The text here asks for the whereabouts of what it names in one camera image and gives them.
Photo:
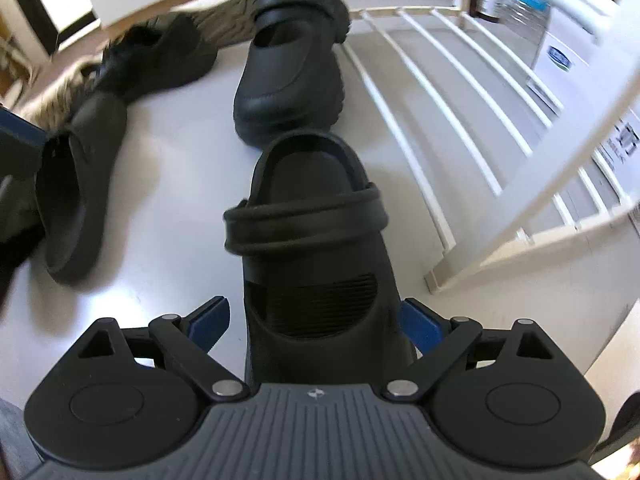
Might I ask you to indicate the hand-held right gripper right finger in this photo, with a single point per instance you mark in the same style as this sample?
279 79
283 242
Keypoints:
425 330

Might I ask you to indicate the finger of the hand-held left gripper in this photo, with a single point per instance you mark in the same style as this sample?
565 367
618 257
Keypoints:
20 135

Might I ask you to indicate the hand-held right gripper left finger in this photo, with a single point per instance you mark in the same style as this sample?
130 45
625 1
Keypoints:
210 322

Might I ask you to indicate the white lace-up sneaker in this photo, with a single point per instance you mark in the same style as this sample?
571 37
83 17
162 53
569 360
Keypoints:
65 92
220 17

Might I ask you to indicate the black knit clog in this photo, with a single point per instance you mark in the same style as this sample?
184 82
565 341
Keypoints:
75 185

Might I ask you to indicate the black rubber clog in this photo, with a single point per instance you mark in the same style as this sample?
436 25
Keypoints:
290 70
310 260

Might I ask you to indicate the black lace-up sneaker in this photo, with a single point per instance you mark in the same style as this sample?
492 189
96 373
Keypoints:
155 55

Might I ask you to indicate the white shoe rack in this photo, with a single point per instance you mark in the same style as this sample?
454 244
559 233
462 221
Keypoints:
550 150

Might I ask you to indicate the black framed glass door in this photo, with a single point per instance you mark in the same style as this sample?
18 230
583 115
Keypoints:
35 10

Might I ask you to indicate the white box blue label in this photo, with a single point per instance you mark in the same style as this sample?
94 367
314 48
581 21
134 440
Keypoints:
562 55

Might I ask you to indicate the clear water bottle blue label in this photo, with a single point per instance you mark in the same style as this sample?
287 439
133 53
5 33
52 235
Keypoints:
530 7

